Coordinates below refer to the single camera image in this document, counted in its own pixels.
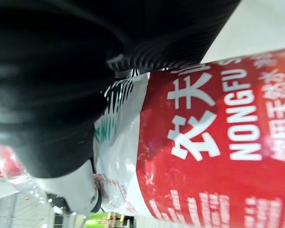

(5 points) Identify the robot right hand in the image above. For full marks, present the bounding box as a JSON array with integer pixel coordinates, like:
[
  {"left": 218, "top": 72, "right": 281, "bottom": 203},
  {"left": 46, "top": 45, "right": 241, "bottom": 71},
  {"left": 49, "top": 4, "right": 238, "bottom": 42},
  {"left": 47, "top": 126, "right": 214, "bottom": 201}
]
[{"left": 0, "top": 0, "right": 242, "bottom": 214}]

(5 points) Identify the red-labelled plastic water bottle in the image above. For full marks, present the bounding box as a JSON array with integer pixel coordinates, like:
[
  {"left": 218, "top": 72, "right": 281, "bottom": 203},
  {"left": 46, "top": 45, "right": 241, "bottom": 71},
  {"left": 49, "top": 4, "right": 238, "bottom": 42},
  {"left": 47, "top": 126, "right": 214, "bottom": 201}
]
[{"left": 0, "top": 46, "right": 285, "bottom": 228}]

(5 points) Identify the green object with yellow parts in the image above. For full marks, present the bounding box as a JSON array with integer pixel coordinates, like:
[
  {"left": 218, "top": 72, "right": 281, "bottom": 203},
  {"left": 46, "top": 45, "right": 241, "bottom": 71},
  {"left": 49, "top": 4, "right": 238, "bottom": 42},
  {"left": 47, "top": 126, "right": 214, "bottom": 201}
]
[{"left": 84, "top": 211, "right": 143, "bottom": 228}]

